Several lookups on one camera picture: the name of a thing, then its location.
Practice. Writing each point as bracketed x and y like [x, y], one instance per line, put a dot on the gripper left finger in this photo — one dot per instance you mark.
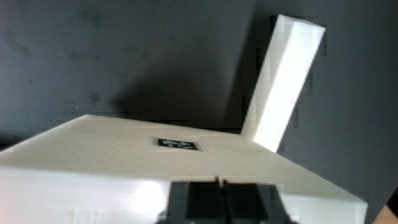
[194, 204]

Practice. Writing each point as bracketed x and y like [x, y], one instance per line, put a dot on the white small box part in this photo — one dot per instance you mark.
[85, 174]

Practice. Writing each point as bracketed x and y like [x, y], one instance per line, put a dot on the white U-shaped fence frame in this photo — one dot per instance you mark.
[284, 69]

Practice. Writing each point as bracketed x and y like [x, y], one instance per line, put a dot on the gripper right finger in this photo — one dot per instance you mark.
[252, 204]

